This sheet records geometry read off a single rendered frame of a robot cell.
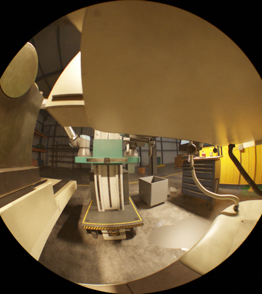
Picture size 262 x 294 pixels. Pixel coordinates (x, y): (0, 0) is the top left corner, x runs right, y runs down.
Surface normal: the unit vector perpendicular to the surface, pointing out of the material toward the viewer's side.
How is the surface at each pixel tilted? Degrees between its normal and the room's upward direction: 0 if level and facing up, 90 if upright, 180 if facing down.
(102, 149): 90
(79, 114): 180
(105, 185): 90
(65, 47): 169
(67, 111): 180
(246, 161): 90
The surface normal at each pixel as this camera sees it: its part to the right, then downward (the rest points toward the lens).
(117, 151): 0.22, -0.13
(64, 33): 0.20, 0.98
